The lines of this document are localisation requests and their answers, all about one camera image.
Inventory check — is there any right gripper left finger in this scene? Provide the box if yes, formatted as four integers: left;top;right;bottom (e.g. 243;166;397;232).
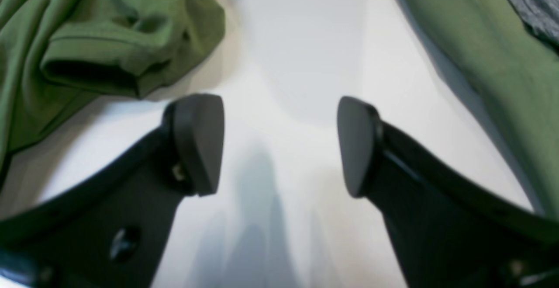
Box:
0;94;225;288

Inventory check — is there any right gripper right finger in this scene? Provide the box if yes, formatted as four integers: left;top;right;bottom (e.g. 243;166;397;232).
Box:
337;96;559;288

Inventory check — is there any green t-shirt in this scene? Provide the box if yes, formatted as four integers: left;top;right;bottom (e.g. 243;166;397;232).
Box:
0;0;225;169

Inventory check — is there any green cloth at left edge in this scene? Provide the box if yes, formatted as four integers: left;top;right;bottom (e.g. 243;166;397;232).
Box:
404;0;559;219

